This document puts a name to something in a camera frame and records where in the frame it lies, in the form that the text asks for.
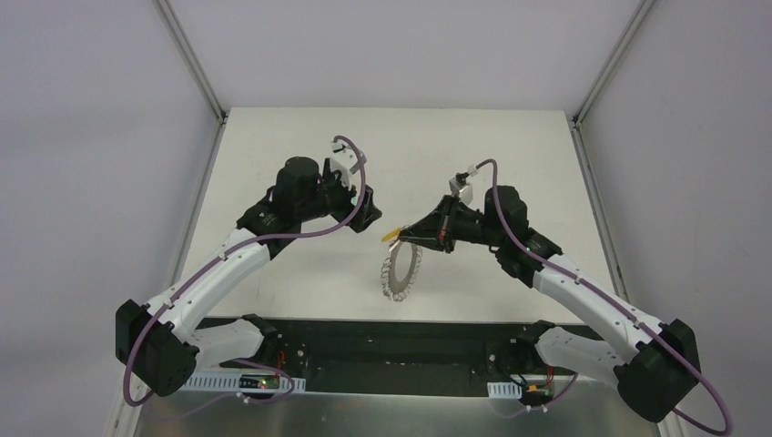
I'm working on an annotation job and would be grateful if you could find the yellow tagged key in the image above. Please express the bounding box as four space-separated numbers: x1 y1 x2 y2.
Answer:
381 227 402 245

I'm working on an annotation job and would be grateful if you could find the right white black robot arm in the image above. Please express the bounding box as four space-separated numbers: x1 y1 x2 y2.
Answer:
398 186 700 422

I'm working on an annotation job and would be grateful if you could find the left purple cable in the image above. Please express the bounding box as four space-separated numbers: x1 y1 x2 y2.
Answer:
123 135 369 408

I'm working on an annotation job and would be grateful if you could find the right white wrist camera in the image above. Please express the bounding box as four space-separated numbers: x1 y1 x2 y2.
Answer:
449 170 475 206

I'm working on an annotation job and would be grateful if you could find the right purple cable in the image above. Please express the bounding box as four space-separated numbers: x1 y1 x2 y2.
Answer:
467 158 734 437

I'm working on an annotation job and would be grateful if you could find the large metal disc keyring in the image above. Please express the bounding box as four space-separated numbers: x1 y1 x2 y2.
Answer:
380 239 422 302

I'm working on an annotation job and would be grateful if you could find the controller circuit board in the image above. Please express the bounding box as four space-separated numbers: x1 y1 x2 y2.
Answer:
520 384 554 408
239 374 281 391

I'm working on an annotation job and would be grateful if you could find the purple cable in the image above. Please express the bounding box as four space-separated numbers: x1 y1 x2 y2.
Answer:
467 158 734 437
123 135 369 408

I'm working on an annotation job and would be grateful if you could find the left controller circuit board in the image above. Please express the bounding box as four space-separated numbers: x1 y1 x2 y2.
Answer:
239 374 281 391

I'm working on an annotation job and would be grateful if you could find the right controller circuit board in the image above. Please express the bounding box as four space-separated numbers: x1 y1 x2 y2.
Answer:
520 384 554 408

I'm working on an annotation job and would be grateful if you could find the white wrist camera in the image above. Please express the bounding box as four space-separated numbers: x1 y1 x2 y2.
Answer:
449 170 475 206
330 139 367 188

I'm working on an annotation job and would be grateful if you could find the right white slotted cable duct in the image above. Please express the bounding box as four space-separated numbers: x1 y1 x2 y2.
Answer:
486 382 523 400

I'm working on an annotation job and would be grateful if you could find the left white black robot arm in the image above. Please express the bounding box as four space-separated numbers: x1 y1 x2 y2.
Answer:
115 152 382 406

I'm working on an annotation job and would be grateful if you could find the left aluminium frame post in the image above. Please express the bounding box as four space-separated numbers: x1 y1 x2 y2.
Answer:
154 0 228 126

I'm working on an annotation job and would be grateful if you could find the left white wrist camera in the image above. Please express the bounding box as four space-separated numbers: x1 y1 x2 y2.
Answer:
330 139 367 188

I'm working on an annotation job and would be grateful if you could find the right aluminium frame post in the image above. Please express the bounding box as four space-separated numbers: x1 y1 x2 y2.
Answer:
572 0 659 129

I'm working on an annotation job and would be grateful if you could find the aluminium frame post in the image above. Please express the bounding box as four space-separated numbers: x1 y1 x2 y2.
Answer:
154 0 228 126
572 0 659 129

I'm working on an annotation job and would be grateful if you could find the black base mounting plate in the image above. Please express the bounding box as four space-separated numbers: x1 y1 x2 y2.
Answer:
208 318 614 400

